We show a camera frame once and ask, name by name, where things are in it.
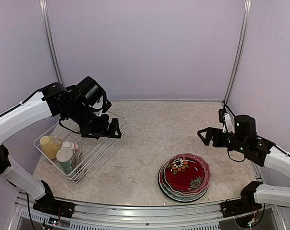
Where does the yellow ceramic mug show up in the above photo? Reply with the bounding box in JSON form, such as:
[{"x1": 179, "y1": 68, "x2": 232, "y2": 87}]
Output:
[{"x1": 40, "y1": 136, "x2": 62, "y2": 160}]

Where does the aluminium frame post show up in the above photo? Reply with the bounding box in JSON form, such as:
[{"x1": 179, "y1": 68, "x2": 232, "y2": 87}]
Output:
[
  {"x1": 223, "y1": 0, "x2": 252, "y2": 104},
  {"x1": 39, "y1": 0, "x2": 64, "y2": 85}
]

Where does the front aluminium rail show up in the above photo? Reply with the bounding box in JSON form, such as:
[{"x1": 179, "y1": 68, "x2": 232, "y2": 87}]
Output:
[{"x1": 7, "y1": 192, "x2": 286, "y2": 230}]

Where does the white red patterned cup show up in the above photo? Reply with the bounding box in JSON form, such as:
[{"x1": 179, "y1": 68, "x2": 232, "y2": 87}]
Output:
[{"x1": 61, "y1": 140, "x2": 81, "y2": 157}]

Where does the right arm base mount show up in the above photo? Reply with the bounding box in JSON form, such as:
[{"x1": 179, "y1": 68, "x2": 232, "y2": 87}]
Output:
[{"x1": 220, "y1": 181, "x2": 263, "y2": 218}]

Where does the dark patterned plate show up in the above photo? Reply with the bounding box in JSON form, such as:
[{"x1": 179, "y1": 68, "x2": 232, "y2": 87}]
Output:
[{"x1": 165, "y1": 156, "x2": 205, "y2": 193}]

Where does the white wire dish rack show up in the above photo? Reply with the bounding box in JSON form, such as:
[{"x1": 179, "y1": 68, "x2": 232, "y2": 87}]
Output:
[{"x1": 33, "y1": 112, "x2": 126, "y2": 184}]

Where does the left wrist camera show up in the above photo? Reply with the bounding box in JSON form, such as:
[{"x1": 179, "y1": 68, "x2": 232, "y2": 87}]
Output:
[{"x1": 102, "y1": 100, "x2": 112, "y2": 113}]

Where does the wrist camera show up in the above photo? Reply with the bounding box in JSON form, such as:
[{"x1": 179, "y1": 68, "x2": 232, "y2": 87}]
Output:
[
  {"x1": 102, "y1": 100, "x2": 112, "y2": 113},
  {"x1": 219, "y1": 108, "x2": 232, "y2": 133}
]

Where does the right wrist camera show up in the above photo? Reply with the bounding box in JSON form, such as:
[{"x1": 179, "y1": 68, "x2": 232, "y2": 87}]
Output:
[{"x1": 219, "y1": 108, "x2": 232, "y2": 133}]

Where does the black rimmed plate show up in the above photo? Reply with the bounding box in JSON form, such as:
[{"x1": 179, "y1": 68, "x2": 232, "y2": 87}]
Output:
[{"x1": 158, "y1": 168, "x2": 206, "y2": 203}]

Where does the light green flower plate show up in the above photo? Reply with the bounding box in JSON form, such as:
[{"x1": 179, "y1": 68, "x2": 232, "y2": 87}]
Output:
[{"x1": 157, "y1": 178, "x2": 208, "y2": 197}]

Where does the left aluminium frame post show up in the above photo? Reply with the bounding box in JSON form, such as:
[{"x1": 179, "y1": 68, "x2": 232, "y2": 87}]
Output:
[{"x1": 39, "y1": 0, "x2": 64, "y2": 85}]

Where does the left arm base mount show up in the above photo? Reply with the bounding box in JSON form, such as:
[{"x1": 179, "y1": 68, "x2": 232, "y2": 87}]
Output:
[{"x1": 33, "y1": 180, "x2": 76, "y2": 219}]

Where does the right aluminium frame post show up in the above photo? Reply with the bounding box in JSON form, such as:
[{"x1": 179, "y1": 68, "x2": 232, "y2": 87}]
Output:
[{"x1": 223, "y1": 0, "x2": 252, "y2": 104}]

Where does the floral green mug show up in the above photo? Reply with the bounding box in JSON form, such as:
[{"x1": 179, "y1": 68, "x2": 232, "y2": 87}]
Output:
[{"x1": 56, "y1": 147, "x2": 80, "y2": 174}]

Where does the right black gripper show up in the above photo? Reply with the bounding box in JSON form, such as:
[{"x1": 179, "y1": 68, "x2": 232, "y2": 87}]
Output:
[{"x1": 198, "y1": 126, "x2": 248, "y2": 153}]

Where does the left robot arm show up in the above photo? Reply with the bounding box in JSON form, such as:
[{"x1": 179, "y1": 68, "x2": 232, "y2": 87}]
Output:
[{"x1": 0, "y1": 76, "x2": 122, "y2": 213}]

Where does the red teal patterned plate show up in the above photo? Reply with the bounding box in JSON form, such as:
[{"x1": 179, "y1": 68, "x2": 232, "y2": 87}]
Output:
[{"x1": 158, "y1": 172, "x2": 208, "y2": 203}]

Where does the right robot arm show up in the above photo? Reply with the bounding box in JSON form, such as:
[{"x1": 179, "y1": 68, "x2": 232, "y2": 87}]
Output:
[{"x1": 197, "y1": 115, "x2": 290, "y2": 213}]

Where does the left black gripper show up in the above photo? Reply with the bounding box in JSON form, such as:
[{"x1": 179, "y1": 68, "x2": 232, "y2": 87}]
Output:
[{"x1": 68, "y1": 101, "x2": 122, "y2": 138}]

